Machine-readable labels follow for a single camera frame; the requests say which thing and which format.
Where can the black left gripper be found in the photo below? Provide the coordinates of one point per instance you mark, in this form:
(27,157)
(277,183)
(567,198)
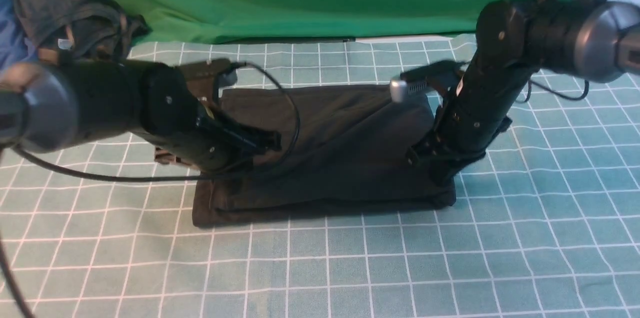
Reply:
(214,145)

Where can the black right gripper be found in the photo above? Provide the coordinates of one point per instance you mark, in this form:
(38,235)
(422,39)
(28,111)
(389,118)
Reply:
(452,144)

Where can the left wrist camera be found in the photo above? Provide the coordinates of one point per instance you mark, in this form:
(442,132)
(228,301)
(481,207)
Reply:
(205,80)

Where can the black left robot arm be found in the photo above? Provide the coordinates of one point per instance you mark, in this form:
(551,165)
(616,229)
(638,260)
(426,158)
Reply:
(47,108)

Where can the dark gray long-sleeved shirt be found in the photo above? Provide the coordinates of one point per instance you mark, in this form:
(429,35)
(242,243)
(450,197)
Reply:
(349,159)

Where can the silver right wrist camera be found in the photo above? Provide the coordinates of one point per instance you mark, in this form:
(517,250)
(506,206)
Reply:
(438,76)

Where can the green checkered tablecloth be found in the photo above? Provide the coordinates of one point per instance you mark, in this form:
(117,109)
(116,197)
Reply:
(545,226)

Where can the dark crumpled garment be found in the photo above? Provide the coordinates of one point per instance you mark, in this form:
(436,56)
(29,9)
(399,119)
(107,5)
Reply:
(87,29)

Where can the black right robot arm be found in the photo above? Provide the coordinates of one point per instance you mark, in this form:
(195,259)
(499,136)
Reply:
(595,40)

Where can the blue garment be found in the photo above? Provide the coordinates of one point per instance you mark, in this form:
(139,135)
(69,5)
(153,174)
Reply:
(15,47)

